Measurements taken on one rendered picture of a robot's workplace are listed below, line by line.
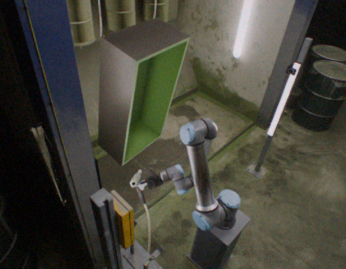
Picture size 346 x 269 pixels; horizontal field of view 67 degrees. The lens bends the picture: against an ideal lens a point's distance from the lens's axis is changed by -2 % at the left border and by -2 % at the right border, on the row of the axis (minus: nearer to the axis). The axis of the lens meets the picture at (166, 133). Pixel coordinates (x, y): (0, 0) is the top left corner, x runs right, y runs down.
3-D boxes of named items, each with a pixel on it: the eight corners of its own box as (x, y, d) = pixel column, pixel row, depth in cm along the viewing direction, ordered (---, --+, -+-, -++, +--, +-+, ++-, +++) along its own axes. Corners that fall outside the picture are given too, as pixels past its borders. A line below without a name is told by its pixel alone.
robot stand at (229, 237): (233, 257, 241) (251, 219, 199) (212, 281, 223) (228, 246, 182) (206, 234, 256) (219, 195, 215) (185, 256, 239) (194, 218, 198)
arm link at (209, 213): (227, 224, 178) (210, 119, 156) (207, 237, 170) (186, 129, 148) (212, 215, 191) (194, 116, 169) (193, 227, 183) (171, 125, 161)
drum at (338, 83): (294, 106, 437) (315, 56, 379) (330, 118, 416) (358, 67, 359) (287, 125, 397) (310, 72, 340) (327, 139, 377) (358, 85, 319)
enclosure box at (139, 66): (98, 145, 269) (100, 36, 181) (139, 118, 305) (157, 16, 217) (121, 166, 258) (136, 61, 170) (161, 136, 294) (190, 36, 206)
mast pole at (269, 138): (253, 170, 323) (304, 38, 217) (256, 168, 326) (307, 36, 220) (257, 173, 321) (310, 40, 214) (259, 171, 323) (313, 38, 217)
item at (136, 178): (146, 207, 188) (134, 177, 187) (140, 209, 188) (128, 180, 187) (149, 190, 237) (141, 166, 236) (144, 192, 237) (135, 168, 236)
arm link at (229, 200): (240, 214, 191) (246, 199, 179) (222, 225, 183) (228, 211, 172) (226, 198, 200) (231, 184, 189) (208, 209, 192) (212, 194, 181)
